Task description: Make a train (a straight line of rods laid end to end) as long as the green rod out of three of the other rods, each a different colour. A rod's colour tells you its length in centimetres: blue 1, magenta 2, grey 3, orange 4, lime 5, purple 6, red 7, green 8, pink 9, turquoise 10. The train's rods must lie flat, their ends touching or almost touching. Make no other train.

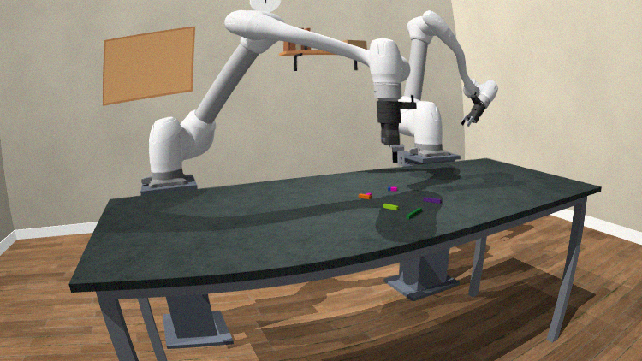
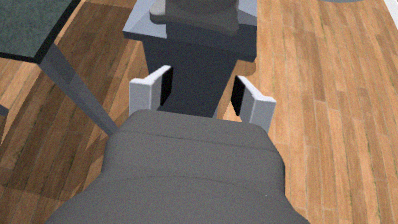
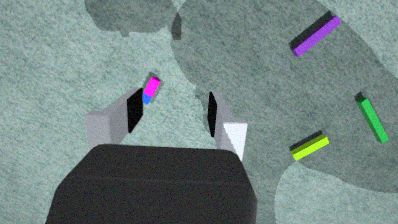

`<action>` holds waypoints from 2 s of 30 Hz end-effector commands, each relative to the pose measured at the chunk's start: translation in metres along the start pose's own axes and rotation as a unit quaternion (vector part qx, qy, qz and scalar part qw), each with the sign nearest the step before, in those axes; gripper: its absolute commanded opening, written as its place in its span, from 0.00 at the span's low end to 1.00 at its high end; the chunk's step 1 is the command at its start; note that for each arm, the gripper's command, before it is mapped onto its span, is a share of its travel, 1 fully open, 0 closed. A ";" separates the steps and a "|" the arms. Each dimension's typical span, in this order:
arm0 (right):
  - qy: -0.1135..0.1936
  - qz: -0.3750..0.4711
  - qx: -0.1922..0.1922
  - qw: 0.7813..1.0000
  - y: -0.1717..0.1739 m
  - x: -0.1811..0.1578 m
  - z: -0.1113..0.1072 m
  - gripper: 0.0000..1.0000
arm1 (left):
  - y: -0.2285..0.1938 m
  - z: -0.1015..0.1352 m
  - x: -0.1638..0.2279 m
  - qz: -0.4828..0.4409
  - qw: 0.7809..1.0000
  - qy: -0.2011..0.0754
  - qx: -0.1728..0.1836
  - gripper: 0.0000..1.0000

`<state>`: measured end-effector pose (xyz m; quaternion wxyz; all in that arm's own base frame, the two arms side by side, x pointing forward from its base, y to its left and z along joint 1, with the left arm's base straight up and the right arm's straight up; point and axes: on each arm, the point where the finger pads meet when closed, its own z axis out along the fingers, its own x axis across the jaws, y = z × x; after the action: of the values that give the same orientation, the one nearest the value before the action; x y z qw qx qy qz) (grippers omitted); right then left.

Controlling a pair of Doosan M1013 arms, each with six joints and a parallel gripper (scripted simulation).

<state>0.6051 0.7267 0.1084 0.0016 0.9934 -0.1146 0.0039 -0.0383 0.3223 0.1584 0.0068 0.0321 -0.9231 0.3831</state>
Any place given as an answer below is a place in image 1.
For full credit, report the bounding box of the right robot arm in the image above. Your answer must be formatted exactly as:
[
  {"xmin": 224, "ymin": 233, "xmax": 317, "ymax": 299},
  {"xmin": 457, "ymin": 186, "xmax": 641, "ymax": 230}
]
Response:
[{"xmin": 141, "ymin": 10, "xmax": 411, "ymax": 188}]

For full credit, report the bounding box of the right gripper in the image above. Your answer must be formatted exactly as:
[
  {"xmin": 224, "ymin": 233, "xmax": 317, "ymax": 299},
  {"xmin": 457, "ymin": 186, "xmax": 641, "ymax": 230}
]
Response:
[{"xmin": 373, "ymin": 82, "xmax": 417, "ymax": 166}]

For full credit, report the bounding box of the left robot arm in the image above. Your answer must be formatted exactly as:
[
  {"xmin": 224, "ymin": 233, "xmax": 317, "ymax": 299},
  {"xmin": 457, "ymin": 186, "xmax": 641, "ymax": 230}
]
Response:
[{"xmin": 399, "ymin": 10, "xmax": 498, "ymax": 157}]

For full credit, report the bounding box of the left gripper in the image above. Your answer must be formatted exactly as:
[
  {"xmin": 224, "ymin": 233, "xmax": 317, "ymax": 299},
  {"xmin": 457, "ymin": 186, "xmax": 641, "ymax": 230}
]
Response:
[{"xmin": 461, "ymin": 92, "xmax": 490, "ymax": 127}]

